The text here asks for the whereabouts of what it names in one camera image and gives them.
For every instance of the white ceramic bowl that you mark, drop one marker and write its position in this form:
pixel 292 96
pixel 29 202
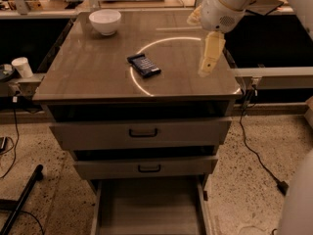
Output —
pixel 105 21

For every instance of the black metal stand leg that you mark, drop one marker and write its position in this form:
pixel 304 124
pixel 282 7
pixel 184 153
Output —
pixel 14 207

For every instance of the top drawer with handle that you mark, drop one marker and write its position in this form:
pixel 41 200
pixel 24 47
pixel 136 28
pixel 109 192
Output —
pixel 135 134

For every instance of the grey drawer cabinet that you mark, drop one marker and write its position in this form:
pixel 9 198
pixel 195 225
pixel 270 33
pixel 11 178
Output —
pixel 91 80

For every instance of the white gripper with vents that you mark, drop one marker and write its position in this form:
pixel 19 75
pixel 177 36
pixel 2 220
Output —
pixel 216 16

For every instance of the open bottom drawer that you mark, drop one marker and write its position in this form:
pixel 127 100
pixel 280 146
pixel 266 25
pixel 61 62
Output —
pixel 150 206

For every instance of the dark round dish left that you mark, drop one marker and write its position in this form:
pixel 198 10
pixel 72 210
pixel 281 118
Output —
pixel 7 72

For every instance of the dark blue rxbar wrapper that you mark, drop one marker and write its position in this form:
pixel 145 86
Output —
pixel 143 65

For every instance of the white paper cup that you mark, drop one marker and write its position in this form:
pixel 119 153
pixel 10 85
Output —
pixel 21 64

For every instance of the black power adapter brick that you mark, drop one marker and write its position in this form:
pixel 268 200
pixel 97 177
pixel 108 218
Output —
pixel 283 187

